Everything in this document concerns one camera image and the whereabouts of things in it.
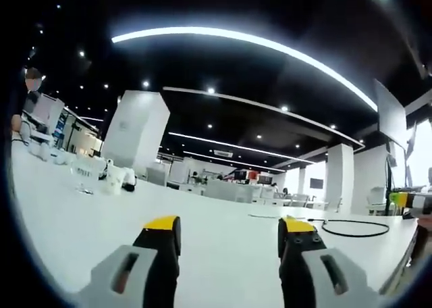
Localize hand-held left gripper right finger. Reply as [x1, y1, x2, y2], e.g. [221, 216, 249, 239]
[277, 215, 384, 308]

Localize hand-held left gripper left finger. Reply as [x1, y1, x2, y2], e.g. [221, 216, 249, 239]
[72, 215, 182, 308]

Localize black charging cable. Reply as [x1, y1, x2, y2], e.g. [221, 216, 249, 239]
[306, 217, 391, 238]

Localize white desk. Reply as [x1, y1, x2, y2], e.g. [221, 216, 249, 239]
[9, 145, 420, 308]

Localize black monitor stand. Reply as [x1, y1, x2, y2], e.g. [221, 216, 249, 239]
[384, 148, 398, 206]

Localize white paper cup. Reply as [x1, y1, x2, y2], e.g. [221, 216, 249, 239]
[102, 165, 125, 197]

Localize grey computer monitor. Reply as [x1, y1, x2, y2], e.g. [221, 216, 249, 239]
[373, 79, 408, 151]

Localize clear plastic container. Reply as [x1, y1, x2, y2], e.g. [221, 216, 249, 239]
[70, 159, 99, 181]

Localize white rounded objects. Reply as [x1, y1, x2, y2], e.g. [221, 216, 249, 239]
[28, 142, 52, 163]

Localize curved ceiling light strip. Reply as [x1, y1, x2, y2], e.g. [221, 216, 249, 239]
[110, 26, 379, 113]

